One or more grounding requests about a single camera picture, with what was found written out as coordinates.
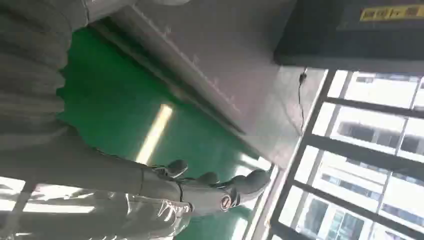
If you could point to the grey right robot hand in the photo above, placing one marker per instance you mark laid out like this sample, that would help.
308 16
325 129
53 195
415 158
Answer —
99 179

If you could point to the ribbed grey right arm sleeve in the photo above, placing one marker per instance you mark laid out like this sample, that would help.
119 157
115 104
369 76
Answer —
30 66

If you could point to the dark-framed window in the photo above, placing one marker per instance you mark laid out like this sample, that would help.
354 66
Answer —
357 155

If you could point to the dark cabinet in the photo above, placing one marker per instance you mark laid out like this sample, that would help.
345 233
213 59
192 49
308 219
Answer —
331 39

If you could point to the yellow printed label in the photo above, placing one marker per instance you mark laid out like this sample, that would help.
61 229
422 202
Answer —
392 12

